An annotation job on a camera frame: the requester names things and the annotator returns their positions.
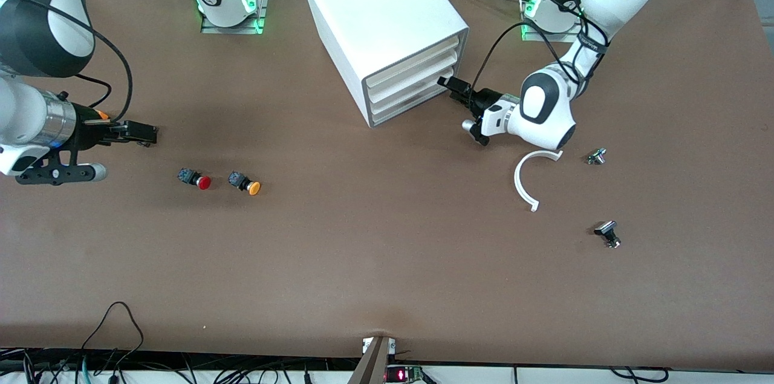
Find white curved plastic arc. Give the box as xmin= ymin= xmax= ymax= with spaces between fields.
xmin=514 ymin=150 xmax=564 ymax=213

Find black knob switch part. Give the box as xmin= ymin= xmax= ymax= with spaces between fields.
xmin=594 ymin=221 xmax=622 ymax=249

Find orange mushroom push button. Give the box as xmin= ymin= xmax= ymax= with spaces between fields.
xmin=228 ymin=171 xmax=262 ymax=196

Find thin black looped cable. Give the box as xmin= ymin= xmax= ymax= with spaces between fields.
xmin=82 ymin=302 xmax=145 ymax=366

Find device with red display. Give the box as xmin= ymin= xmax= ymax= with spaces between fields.
xmin=385 ymin=365 xmax=425 ymax=383

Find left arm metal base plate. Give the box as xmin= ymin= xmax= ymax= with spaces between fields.
xmin=521 ymin=0 xmax=585 ymax=43

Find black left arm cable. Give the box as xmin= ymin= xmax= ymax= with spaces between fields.
xmin=470 ymin=0 xmax=608 ymax=94

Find red mushroom push button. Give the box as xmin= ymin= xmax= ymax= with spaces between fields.
xmin=177 ymin=168 xmax=212 ymax=191

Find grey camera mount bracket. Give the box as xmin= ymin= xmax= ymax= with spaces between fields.
xmin=348 ymin=336 xmax=397 ymax=384

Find black floor cable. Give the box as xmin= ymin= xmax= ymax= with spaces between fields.
xmin=608 ymin=367 xmax=669 ymax=383

